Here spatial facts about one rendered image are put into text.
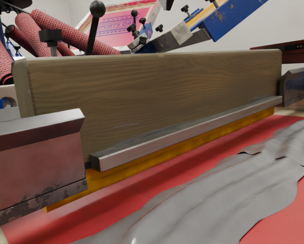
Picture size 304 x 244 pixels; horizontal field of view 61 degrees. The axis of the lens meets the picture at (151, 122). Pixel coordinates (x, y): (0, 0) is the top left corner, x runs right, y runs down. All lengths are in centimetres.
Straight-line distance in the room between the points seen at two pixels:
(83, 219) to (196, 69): 16
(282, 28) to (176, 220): 228
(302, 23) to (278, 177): 216
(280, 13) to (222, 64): 213
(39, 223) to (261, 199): 14
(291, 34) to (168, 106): 217
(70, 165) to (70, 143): 1
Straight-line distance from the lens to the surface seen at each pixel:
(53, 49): 50
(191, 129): 23
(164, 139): 20
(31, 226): 20
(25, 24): 85
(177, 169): 24
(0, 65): 66
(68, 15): 492
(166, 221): 16
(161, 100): 22
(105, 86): 18
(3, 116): 20
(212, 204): 17
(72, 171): 16
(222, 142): 32
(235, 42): 256
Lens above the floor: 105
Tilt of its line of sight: 12 degrees down
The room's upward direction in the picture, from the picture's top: 5 degrees counter-clockwise
